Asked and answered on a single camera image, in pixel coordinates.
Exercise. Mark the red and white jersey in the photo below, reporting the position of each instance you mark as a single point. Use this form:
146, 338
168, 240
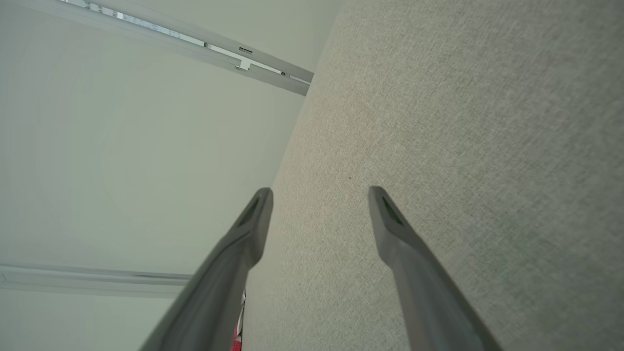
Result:
237, 339

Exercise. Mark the grey slotted metal partition post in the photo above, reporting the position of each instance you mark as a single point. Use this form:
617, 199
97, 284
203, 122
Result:
253, 66

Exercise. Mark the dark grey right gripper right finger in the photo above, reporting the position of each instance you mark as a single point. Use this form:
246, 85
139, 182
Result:
424, 292

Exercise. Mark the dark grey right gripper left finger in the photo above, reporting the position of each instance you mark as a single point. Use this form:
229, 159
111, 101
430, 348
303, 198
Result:
214, 292

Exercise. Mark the grey wall rail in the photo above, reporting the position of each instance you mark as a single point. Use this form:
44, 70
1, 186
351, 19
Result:
73, 280

